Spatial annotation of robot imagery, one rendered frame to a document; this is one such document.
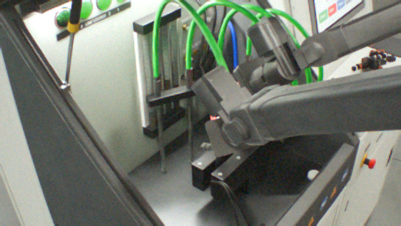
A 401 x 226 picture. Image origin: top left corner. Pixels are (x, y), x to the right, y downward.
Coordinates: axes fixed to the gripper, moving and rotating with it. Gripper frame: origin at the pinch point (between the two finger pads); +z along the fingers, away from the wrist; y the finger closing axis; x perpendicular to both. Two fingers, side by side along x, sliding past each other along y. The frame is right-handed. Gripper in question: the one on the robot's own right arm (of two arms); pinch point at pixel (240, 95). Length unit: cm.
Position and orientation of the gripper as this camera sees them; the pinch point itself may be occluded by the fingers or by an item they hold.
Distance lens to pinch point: 101.9
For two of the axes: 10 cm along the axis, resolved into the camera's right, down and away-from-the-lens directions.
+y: -4.4, -9.0, 0.6
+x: -8.1, 3.6, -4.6
